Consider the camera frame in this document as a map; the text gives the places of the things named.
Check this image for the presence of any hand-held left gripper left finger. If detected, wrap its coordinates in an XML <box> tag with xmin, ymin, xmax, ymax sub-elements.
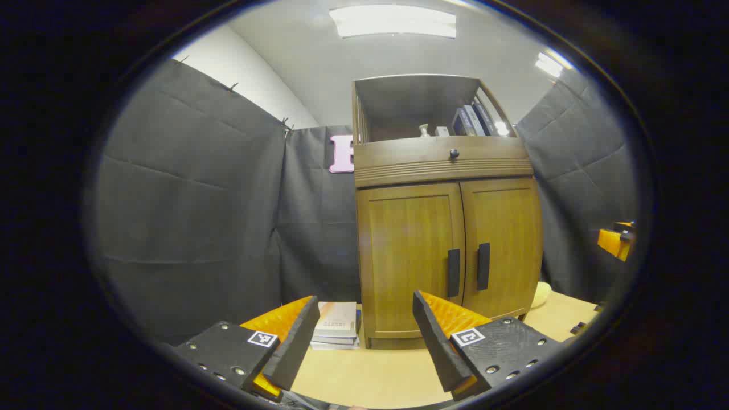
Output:
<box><xmin>174</xmin><ymin>295</ymin><xmax>321</xmax><ymax>403</ymax></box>

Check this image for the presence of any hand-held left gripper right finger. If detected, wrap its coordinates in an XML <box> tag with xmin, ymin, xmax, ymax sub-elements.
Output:
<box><xmin>412</xmin><ymin>290</ymin><xmax>564</xmax><ymax>400</ymax></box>

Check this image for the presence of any wooden cabinet door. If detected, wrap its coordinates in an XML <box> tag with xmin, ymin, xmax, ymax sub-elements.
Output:
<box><xmin>460</xmin><ymin>178</ymin><xmax>543</xmax><ymax>321</ymax></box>
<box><xmin>357</xmin><ymin>183</ymin><xmax>466</xmax><ymax>338</ymax></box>

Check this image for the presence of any wooden double-door shoe cabinet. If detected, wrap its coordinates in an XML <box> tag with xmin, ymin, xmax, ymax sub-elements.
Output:
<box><xmin>351</xmin><ymin>74</ymin><xmax>543</xmax><ymax>350</ymax></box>

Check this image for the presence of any wooden cabinet drawer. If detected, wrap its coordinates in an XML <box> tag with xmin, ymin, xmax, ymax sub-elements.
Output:
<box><xmin>353</xmin><ymin>137</ymin><xmax>534</xmax><ymax>188</ymax></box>

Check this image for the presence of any beige flat book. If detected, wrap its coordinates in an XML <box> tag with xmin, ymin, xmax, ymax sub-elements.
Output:
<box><xmin>314</xmin><ymin>301</ymin><xmax>358</xmax><ymax>338</ymax></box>

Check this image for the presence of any dark upright book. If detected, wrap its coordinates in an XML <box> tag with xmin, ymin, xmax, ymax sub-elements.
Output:
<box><xmin>473</xmin><ymin>101</ymin><xmax>499</xmax><ymax>136</ymax></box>

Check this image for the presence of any black backdrop cloth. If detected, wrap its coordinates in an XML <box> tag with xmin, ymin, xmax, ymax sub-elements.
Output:
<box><xmin>85</xmin><ymin>57</ymin><xmax>638</xmax><ymax>345</ymax></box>

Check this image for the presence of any light grey upright book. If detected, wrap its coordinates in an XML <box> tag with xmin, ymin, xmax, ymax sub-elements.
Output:
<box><xmin>462</xmin><ymin>104</ymin><xmax>486</xmax><ymax>137</ymax></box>

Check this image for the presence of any small ceiling light panel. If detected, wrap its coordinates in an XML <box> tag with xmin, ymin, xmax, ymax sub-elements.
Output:
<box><xmin>535</xmin><ymin>49</ymin><xmax>574</xmax><ymax>78</ymax></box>

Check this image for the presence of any blue-grey upright book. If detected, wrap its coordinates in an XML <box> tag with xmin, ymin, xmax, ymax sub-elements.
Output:
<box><xmin>452</xmin><ymin>108</ymin><xmax>473</xmax><ymax>137</ymax></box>

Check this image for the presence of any large ceiling light panel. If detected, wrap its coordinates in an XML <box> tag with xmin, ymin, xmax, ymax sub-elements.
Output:
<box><xmin>329</xmin><ymin>5</ymin><xmax>457</xmax><ymax>39</ymax></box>

